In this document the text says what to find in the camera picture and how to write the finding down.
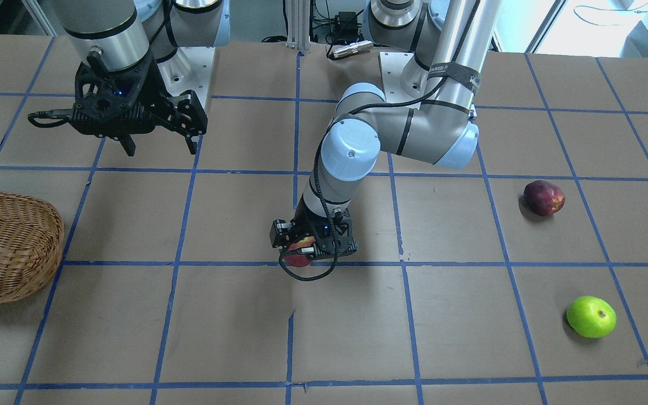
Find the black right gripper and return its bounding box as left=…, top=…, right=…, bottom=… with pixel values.
left=70, top=52, right=208, bottom=157

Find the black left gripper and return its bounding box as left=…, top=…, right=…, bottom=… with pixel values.
left=271, top=208, right=358, bottom=258

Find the red yellow apple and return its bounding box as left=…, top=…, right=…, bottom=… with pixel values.
left=283, top=236, right=316, bottom=268

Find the dark red apple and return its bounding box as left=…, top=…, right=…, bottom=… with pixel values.
left=523, top=180, right=566, bottom=217

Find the green apple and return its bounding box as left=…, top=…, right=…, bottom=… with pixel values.
left=565, top=296, right=617, bottom=339

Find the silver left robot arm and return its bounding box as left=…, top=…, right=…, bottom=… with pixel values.
left=270, top=1, right=501, bottom=260

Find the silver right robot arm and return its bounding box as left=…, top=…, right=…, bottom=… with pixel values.
left=28, top=1, right=231, bottom=156

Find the woven wicker basket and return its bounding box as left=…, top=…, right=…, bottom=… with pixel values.
left=0, top=191, right=65, bottom=304

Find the silver metal connector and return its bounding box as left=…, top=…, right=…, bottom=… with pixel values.
left=327, top=39, right=375, bottom=61

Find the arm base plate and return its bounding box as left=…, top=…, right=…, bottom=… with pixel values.
left=157, top=47, right=217, bottom=110
left=379, top=51, right=478, bottom=120

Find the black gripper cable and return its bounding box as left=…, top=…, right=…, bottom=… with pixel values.
left=280, top=0, right=482, bottom=282

